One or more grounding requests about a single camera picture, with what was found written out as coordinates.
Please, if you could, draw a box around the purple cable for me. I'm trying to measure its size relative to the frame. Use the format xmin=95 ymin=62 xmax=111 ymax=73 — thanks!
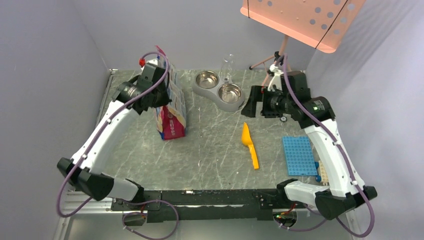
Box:
xmin=273 ymin=52 xmax=376 ymax=239
xmin=55 ymin=51 xmax=170 ymax=219

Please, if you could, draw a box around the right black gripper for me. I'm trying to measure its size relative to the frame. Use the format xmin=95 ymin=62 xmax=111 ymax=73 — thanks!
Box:
xmin=240 ymin=85 xmax=294 ymax=118

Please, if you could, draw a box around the white toy brick car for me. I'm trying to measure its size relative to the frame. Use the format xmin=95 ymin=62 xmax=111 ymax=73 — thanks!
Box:
xmin=315 ymin=160 xmax=329 ymax=186

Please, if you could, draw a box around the blue building base plate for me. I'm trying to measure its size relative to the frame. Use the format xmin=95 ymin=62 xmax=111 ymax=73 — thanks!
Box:
xmin=282 ymin=136 xmax=318 ymax=177

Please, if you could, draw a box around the pink music stand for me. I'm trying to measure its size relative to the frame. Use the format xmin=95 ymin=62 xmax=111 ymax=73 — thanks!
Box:
xmin=240 ymin=0 xmax=367 ymax=88

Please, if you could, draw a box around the colourful pet food bag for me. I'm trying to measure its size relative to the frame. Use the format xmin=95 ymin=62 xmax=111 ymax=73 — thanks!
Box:
xmin=155 ymin=64 xmax=187 ymax=141

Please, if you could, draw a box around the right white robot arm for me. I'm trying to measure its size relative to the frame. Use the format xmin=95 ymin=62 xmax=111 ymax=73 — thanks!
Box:
xmin=241 ymin=55 xmax=378 ymax=221

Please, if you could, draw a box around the yellow plastic scoop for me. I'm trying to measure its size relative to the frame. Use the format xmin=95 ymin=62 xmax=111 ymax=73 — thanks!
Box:
xmin=241 ymin=122 xmax=260 ymax=170

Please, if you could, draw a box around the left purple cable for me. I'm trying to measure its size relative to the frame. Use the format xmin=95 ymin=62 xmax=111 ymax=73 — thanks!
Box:
xmin=55 ymin=51 xmax=170 ymax=219

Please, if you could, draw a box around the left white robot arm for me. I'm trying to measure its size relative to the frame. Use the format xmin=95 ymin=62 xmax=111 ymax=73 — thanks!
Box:
xmin=57 ymin=63 xmax=171 ymax=210

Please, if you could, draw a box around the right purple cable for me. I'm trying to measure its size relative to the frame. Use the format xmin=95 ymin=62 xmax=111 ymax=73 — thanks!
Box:
xmin=273 ymin=52 xmax=376 ymax=239

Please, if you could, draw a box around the grey double pet bowl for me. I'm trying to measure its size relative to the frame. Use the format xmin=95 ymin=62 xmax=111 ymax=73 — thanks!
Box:
xmin=191 ymin=70 xmax=245 ymax=112

